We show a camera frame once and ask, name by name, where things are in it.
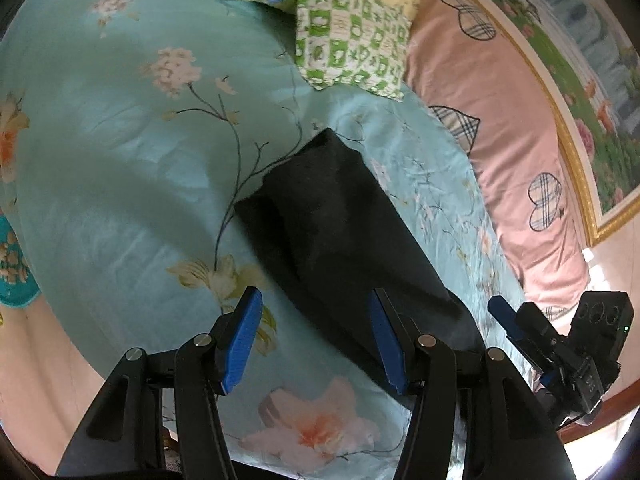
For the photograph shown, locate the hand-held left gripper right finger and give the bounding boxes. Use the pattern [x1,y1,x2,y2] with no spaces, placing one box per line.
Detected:
[367,287,573,480]

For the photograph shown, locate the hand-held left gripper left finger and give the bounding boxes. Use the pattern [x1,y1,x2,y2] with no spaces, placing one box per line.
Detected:
[55,286,264,480]

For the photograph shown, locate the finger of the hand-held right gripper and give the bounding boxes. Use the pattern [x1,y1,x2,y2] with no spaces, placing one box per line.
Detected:
[487,295,561,366]

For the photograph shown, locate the black pants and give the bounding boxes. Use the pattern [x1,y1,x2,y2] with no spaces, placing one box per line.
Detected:
[234,127,487,401]

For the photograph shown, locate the pink pillow with hearts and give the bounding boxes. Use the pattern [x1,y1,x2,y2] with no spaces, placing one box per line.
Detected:
[402,0,591,321]

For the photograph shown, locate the light blue floral bed sheet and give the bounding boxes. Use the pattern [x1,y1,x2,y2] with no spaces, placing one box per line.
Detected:
[0,0,526,476]

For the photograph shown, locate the teal printed cloth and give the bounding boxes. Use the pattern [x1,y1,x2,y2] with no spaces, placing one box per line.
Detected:
[0,212,42,308]

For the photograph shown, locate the gold framed landscape painting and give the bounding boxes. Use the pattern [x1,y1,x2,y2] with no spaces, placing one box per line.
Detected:
[415,0,640,247]

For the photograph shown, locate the green checked pillow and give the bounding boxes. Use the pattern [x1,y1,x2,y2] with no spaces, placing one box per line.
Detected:
[294,0,413,103]

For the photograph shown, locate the wooden bed frame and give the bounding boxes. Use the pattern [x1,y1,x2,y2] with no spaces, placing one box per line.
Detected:
[560,385,640,446]

